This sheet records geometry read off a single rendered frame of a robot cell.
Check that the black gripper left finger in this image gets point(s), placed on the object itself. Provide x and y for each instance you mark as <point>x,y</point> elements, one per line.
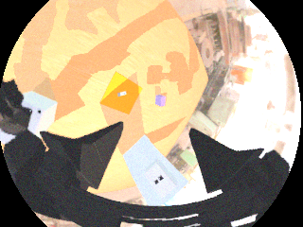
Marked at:
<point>90,154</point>

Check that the orange flat square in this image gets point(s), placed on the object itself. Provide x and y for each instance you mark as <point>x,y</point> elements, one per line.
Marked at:
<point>123,103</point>

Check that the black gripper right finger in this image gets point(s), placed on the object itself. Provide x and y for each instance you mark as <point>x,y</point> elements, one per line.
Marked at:
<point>218,163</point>

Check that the purple box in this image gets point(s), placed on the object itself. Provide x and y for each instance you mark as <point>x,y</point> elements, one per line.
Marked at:
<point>160,100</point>

